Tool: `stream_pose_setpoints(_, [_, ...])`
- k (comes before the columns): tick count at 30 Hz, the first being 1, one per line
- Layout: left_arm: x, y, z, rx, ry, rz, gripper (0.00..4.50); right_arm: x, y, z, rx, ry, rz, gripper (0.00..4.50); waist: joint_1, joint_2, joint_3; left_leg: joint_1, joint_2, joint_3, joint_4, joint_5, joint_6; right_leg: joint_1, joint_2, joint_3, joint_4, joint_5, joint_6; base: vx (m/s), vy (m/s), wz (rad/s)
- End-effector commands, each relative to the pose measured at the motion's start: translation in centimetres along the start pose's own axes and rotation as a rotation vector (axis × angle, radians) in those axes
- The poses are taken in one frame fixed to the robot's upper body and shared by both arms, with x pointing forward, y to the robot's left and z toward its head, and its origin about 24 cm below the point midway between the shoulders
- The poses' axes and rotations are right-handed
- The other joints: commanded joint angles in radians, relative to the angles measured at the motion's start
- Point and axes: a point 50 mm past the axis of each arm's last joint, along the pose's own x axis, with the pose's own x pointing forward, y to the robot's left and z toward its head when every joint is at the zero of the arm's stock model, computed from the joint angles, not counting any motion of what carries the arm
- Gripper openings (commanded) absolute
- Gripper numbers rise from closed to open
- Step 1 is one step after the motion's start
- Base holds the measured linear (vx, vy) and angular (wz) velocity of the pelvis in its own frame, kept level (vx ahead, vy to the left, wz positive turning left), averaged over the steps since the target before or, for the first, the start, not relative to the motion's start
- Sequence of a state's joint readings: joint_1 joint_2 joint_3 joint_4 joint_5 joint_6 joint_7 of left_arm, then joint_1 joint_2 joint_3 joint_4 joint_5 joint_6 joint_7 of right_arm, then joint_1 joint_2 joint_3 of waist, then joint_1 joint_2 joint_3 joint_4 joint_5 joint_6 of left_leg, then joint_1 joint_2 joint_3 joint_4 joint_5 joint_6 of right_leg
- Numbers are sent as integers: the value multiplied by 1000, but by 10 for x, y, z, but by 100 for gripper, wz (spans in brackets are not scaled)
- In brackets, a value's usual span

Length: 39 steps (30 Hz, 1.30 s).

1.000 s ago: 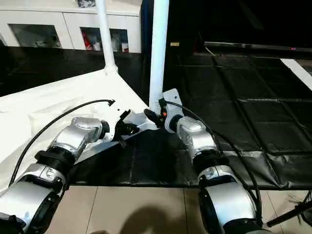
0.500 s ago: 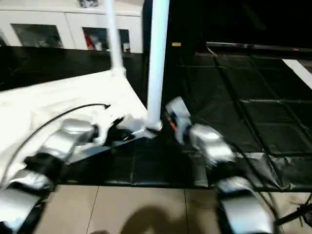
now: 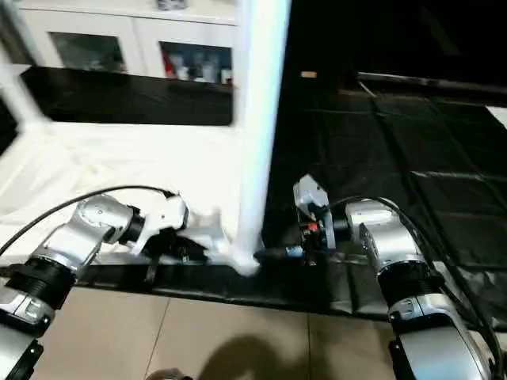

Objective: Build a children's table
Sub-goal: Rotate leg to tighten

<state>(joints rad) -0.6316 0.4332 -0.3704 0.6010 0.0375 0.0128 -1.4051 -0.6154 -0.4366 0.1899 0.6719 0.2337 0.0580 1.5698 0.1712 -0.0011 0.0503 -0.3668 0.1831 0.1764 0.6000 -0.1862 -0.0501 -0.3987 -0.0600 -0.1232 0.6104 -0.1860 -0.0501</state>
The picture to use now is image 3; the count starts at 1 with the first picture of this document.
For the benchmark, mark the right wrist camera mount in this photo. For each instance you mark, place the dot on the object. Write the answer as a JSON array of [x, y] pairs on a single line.
[[311, 194]]

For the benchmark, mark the white flat strip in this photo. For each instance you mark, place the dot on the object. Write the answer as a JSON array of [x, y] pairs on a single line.
[[497, 116]]

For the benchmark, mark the red labelled package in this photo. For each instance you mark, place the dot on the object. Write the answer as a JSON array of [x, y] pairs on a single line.
[[169, 65]]

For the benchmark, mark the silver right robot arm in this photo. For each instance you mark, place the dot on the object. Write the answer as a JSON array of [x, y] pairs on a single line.
[[388, 245]]

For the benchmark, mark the white glass-door cabinet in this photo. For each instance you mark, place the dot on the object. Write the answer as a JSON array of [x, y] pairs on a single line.
[[130, 35]]

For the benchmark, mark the white canister red base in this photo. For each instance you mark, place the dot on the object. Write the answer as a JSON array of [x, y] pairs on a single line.
[[226, 77]]

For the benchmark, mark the black work mat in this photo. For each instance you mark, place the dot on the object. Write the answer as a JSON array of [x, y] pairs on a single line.
[[396, 158]]

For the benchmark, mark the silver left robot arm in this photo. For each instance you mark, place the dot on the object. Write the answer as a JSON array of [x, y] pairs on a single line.
[[83, 229]]

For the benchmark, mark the white plastic table leg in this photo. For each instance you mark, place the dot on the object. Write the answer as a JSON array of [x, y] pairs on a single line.
[[17, 91], [261, 118], [237, 59]]

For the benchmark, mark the small tan label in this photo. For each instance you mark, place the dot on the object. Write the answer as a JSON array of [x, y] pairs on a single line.
[[308, 74]]

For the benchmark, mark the white plastic table top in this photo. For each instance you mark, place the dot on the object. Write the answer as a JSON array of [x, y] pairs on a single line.
[[119, 158]]

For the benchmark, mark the black metal rail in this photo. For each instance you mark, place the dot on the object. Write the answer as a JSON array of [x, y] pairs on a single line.
[[428, 80]]

